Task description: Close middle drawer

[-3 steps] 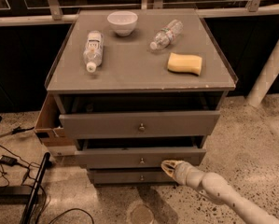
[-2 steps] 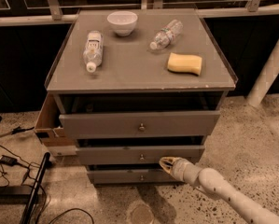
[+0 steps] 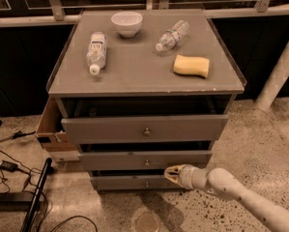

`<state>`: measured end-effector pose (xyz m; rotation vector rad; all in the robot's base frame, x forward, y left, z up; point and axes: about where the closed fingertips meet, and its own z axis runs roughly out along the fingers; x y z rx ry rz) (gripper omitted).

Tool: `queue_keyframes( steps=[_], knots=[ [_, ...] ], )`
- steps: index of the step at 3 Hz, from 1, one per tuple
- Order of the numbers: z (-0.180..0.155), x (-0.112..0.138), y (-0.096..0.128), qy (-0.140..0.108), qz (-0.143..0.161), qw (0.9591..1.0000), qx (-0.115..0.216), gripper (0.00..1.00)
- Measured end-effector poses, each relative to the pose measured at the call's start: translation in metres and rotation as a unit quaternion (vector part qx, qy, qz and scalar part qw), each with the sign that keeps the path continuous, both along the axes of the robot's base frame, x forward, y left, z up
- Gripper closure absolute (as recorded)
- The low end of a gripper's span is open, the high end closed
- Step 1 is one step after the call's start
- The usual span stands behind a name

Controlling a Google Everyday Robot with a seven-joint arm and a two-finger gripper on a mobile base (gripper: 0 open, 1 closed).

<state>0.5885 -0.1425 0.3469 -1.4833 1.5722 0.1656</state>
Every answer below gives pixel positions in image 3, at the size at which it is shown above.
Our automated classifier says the grey bottom drawer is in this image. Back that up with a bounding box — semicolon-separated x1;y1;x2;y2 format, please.
89;169;180;191

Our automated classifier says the grey drawer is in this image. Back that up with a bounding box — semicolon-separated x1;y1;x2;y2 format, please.
56;95;232;144
79;142;212;170
89;169;180;191

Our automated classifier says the cardboard box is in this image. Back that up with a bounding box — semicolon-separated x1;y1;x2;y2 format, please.
36;98;79;162

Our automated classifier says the black pole stand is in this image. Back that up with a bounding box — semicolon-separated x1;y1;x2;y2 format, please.
20;158;52;232

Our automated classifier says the metal window railing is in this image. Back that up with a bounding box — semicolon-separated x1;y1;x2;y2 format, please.
0;0;289;29

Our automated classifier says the black floor cable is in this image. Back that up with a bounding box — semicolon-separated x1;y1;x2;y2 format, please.
48;215;99;232

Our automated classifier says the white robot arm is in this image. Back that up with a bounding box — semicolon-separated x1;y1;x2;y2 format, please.
164;164;289;232

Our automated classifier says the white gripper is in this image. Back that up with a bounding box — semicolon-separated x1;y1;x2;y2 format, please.
164;164;208;189

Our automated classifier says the grey drawer cabinet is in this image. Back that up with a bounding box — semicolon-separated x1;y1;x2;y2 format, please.
45;9;247;191

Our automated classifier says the yellow sponge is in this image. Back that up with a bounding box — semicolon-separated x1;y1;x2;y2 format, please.
173;55;210;78

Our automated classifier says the white diagonal pillar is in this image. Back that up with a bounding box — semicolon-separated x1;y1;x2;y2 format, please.
255;41;289;111

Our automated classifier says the black power adapter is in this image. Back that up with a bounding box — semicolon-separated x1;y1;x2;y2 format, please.
0;160;18;172

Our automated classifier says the grey top drawer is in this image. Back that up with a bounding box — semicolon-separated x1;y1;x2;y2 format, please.
56;95;232;144

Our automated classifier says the white ceramic bowl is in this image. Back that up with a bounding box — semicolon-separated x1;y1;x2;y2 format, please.
111;11;143;38

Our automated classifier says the clear bottle white label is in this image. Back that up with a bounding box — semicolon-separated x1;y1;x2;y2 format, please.
86;32;107;75

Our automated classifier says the clear crumpled plastic bottle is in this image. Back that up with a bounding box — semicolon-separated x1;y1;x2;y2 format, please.
155;20;190;52

